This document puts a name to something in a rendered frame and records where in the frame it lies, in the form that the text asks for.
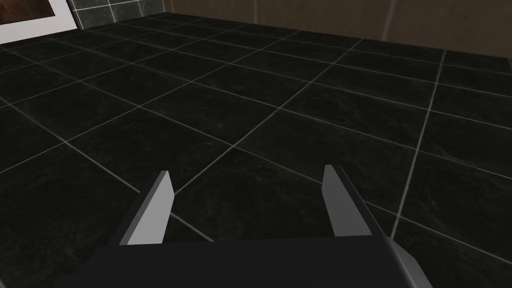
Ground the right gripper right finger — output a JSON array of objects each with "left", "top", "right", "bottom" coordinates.
[{"left": 321, "top": 164, "right": 386, "bottom": 238}]

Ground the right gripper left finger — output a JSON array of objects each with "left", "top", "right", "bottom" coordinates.
[{"left": 118, "top": 170, "right": 175, "bottom": 246}]

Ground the white framed brown picture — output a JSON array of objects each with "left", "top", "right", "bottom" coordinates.
[{"left": 0, "top": 0, "right": 79, "bottom": 45}]

